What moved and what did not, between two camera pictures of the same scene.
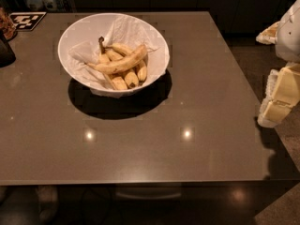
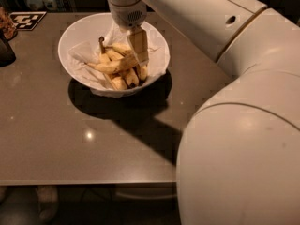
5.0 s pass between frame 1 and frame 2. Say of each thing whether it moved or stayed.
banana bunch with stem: stayed
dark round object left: stayed
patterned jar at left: stayed
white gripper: moved
